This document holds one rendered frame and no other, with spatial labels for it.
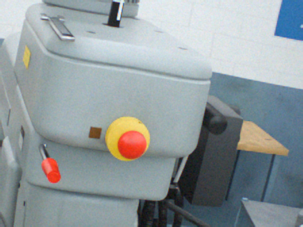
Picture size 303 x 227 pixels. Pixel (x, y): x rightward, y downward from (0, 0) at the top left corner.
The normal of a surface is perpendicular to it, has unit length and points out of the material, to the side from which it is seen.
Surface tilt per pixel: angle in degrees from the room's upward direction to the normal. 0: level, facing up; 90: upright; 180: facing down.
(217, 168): 90
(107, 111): 90
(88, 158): 90
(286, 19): 90
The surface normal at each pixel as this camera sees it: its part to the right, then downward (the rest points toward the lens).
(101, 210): 0.19, 0.26
